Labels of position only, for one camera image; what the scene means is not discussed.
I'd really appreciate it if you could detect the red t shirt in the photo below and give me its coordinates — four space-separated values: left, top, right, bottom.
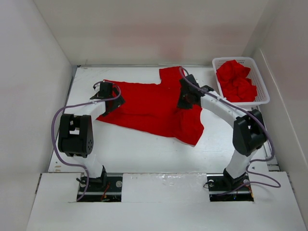
98 66 204 146

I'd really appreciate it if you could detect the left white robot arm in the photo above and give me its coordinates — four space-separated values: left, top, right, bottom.
57 81 125 191

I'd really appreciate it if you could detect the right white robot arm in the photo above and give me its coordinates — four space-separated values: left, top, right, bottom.
178 75 268 190

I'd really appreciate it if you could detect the red shirts pile in basket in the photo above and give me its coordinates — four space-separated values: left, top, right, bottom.
217 60 257 103

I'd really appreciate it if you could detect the white plastic basket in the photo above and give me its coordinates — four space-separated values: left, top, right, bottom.
212 57 270 109

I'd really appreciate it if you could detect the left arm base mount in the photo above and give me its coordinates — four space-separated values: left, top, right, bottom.
77 173 123 203

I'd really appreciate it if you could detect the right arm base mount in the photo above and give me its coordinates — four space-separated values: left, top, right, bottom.
204 174 254 202

